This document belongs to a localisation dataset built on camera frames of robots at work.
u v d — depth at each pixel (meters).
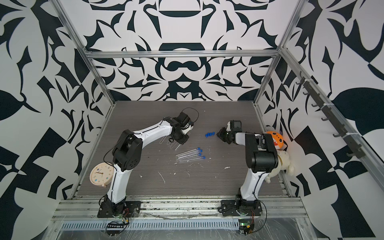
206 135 1.01
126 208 0.73
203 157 0.91
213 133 1.02
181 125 0.78
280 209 0.76
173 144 0.96
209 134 1.01
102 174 0.83
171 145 0.96
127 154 0.54
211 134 1.01
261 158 0.51
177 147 0.94
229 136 0.87
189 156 0.92
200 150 0.94
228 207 0.74
